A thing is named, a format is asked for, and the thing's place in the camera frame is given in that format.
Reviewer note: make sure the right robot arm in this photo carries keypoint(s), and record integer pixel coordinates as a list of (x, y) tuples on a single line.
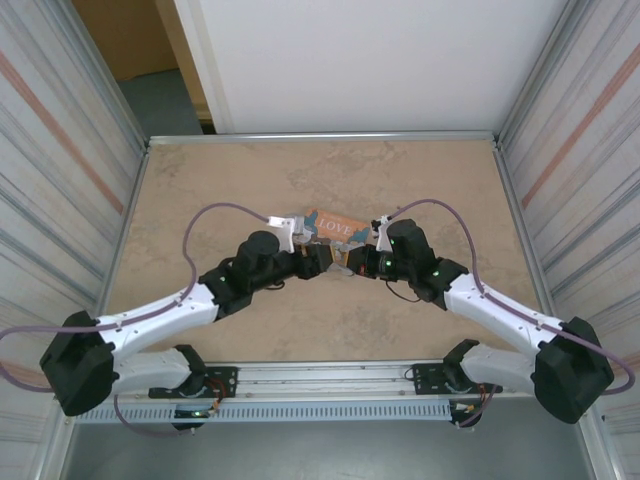
[(500, 300)]

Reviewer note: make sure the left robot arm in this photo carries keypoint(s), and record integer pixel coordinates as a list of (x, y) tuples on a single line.
[(150, 320)]

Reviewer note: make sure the orange LOVE card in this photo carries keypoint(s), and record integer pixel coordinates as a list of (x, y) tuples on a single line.
[(335, 225)]

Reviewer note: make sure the grey metal shelf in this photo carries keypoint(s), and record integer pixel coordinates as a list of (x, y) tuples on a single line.
[(325, 450)]

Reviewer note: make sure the corrugated translucent side panel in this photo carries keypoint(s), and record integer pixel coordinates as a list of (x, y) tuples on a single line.
[(595, 175), (45, 175)]

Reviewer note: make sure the brown board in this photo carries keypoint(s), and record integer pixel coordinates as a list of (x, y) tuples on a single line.
[(135, 35)]

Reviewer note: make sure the aluminium table frame bar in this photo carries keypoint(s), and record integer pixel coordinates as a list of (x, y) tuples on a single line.
[(325, 137)]

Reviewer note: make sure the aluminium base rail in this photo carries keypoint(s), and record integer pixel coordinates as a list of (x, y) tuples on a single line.
[(325, 382)]

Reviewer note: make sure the aluminium table side rail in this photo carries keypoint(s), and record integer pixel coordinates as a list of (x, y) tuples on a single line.
[(129, 200), (517, 200)]

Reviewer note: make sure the white door frame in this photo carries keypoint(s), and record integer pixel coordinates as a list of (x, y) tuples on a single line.
[(200, 65)]

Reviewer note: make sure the aluminium upright post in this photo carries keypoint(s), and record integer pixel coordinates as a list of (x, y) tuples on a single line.
[(545, 75), (112, 100)]

